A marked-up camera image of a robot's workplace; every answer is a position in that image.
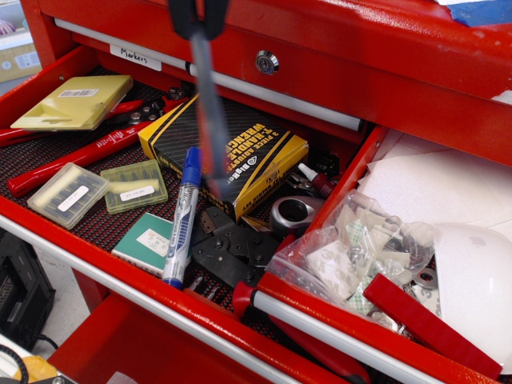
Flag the red grey handled scissors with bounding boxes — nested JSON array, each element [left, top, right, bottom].
[[166, 0, 232, 197]]

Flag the red open left drawer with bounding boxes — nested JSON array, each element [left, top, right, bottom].
[[0, 44, 391, 384]]

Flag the red open drawer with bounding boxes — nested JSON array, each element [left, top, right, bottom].
[[0, 44, 391, 384], [253, 124, 512, 384]]

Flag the red open right drawer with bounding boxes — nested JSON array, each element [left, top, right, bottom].
[[253, 124, 512, 384]]

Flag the black yellow wrench set box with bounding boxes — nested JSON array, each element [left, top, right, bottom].
[[138, 96, 309, 220]]

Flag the silver grey round tape measure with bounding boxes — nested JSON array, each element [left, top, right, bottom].
[[270, 196, 325, 237]]

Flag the red threadlocker bottle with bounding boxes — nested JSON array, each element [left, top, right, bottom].
[[298, 163, 335, 198]]

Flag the clear bag of adhesive mounts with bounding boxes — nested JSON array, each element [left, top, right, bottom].
[[266, 190, 434, 334]]

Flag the blue white marker pen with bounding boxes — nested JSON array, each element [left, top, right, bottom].
[[162, 147, 202, 290]]

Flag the clear drill bit case right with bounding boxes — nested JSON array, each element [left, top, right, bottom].
[[100, 159, 168, 214]]

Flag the clear drill bit case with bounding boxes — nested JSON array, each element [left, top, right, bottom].
[[27, 162, 110, 230], [100, 159, 168, 214]]

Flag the green white small box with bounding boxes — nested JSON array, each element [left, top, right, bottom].
[[111, 213, 174, 278]]

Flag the silver cabinet key lock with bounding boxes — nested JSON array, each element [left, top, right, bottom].
[[255, 50, 280, 75]]

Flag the red flat bar tool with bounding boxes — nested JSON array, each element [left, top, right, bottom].
[[363, 274, 502, 379]]

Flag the white markers label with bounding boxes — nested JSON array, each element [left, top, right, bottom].
[[110, 44, 162, 71]]

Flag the white paper sheets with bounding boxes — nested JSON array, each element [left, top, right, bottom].
[[358, 130, 511, 237]]

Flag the metal washer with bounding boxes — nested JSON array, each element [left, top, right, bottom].
[[414, 268, 438, 290]]

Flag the clear drill bit case left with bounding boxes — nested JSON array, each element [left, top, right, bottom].
[[27, 162, 110, 230]]

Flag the yellow flat plastic case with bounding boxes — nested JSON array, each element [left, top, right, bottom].
[[10, 75, 133, 132]]

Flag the red tool cabinet body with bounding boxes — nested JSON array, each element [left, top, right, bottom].
[[1, 1, 511, 382]]

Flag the black electronic device on floor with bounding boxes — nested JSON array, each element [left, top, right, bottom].
[[1, 230, 55, 350]]

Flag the cardboard box in background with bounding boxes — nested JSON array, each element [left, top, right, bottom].
[[0, 30, 42, 82]]

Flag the yellow sponge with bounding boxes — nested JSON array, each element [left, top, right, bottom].
[[22, 355, 59, 383]]

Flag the blue tape on cabinet top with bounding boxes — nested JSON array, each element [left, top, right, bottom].
[[436, 0, 511, 27]]

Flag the black crimping tool red handles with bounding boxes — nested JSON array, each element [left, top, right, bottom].
[[191, 206, 370, 383]]

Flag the red handled pliers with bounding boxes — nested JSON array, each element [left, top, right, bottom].
[[7, 88, 186, 198]]

